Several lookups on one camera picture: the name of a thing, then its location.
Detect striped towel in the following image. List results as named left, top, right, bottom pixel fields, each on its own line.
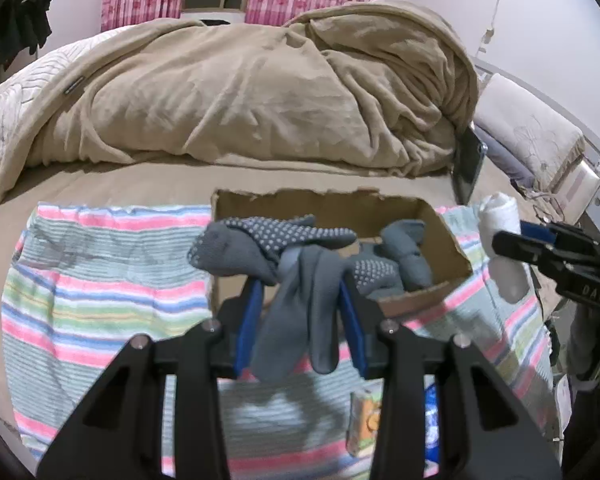
left=0, top=202, right=557, bottom=480

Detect grey socks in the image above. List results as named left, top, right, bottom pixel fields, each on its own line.
left=349, top=219, right=434, bottom=303

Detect dark smartphone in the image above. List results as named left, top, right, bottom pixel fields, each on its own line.
left=452, top=126, right=489, bottom=206

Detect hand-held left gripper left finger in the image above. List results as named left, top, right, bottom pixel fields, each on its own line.
left=36, top=280, right=264, bottom=480

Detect white sock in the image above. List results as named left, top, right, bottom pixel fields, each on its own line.
left=477, top=192, right=531, bottom=304

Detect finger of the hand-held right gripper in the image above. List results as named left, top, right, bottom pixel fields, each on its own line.
left=491, top=230, right=588, bottom=277
left=521, top=222, right=588, bottom=248

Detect beige blanket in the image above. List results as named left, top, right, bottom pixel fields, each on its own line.
left=0, top=0, right=481, bottom=206

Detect blue white packet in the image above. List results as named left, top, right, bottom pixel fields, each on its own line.
left=422, top=382, right=442, bottom=466

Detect cardboard box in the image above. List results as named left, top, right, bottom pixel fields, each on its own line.
left=209, top=187, right=474, bottom=319

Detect white quilted bedding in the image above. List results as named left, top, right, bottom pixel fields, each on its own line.
left=0, top=27, right=131, bottom=161

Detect small orange green carton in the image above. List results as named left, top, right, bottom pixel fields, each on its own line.
left=347, top=379, right=384, bottom=458

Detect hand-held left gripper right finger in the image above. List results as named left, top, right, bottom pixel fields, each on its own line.
left=339, top=280, right=564, bottom=480

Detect grey dotted work glove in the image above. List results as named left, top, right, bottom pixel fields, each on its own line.
left=251, top=247, right=342, bottom=382

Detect dark hanging clothes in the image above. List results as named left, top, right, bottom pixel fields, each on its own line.
left=0, top=0, right=54, bottom=92

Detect grey dotted sock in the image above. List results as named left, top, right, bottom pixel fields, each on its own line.
left=187, top=214, right=358, bottom=287

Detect white laptop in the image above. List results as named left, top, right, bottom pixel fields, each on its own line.
left=555, top=156, right=600, bottom=207

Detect white embroidered pillow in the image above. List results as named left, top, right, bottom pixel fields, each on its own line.
left=472, top=73, right=586, bottom=192

